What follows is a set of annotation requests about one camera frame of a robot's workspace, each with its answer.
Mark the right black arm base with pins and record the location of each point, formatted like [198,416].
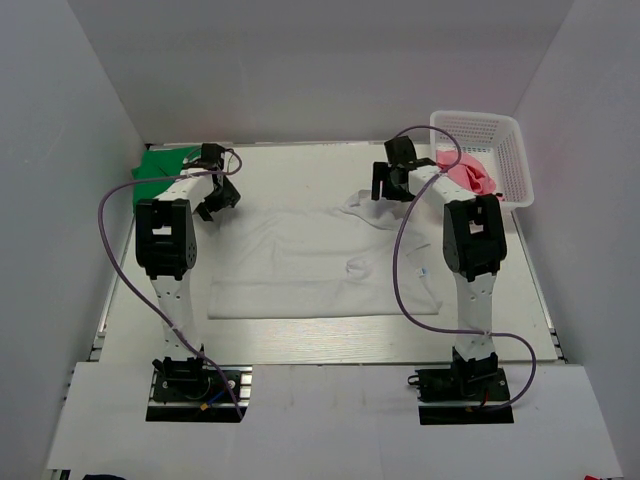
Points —
[441,401]

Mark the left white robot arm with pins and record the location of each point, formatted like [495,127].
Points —
[165,238]

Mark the white plastic basket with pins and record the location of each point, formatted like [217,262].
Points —
[496,142]

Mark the white t shirt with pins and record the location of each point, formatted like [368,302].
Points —
[330,262]

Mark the green folded t shirt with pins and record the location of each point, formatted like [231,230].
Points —
[162,164]

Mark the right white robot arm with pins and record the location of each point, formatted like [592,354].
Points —
[474,242]

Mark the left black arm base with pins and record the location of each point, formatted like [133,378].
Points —
[203,401]

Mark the pink t shirt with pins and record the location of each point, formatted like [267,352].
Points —
[468,173]

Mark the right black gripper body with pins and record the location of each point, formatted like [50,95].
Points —
[386,179]

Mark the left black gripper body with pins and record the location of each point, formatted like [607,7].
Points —
[220,198]

